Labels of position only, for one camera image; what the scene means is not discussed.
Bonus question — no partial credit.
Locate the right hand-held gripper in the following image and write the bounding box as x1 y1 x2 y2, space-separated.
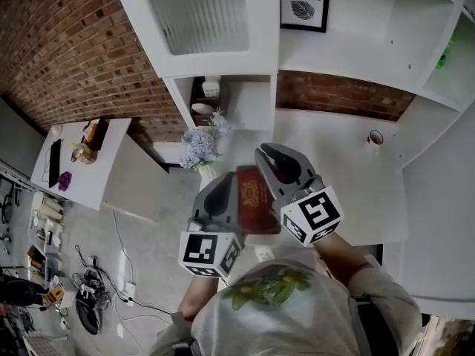
254 142 345 247

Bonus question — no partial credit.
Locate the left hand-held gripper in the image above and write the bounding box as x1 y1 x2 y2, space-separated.
178 171 246 280

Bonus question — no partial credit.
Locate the white glass cabinet door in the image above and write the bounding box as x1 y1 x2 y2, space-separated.
110 0 280 79

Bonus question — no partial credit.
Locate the person's left forearm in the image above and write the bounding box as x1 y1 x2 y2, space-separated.
177 274 224 324

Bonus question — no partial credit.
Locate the person's right forearm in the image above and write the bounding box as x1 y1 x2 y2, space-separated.
312 231 373 289

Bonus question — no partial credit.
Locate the white cabinet shelving unit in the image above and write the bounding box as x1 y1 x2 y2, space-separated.
163 0 475 320

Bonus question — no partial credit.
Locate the white vase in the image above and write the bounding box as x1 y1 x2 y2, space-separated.
196 162 219 182

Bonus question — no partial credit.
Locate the red patterned book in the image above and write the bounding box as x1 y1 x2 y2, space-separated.
236 165 282 236

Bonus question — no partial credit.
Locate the blue flower bouquet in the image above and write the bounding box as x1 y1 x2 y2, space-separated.
178 110 234 173

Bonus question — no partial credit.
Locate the white socket plate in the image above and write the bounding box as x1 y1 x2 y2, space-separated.
255 245 276 263

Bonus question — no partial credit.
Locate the white bowl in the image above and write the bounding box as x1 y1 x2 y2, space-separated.
191 102 217 116

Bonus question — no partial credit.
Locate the white mug dark rim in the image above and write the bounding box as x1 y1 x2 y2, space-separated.
366 129 385 152

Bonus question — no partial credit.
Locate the white square ceramic jar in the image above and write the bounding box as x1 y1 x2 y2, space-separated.
201 79 220 99

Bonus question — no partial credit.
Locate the dark small shelf rack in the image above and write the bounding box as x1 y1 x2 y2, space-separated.
189 75 228 128

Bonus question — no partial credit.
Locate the white side table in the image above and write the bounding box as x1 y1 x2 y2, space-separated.
30 116 134 211

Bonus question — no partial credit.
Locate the person's grey floral shirt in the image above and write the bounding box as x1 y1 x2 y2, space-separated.
148 249 424 356

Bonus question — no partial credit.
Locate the brown tissue box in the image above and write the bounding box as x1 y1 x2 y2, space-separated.
82 116 110 152

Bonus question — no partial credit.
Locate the clear plastic bottle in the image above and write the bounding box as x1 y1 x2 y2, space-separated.
70 142 99 165

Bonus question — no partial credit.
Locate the purple cloth object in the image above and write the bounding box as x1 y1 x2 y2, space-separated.
57 171 73 193

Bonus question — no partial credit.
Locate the black bag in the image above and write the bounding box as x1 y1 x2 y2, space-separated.
74 268 109 336

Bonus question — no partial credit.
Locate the black keyboard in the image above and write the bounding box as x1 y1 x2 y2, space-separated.
47 137 63 189

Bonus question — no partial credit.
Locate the white utility cart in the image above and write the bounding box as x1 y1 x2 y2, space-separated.
26 190 66 256

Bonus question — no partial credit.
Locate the small cardboard box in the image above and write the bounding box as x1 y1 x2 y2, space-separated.
47 285 67 305

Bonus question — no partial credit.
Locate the green bottle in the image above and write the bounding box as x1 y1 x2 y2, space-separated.
435 39 456 70

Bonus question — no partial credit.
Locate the black round stool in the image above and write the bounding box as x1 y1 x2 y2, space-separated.
0 278 50 308

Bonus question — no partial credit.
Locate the white floor cable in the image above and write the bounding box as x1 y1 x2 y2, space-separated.
110 208 172 348

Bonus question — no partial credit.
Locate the black shoulder strap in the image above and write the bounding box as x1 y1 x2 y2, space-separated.
351 295 401 356

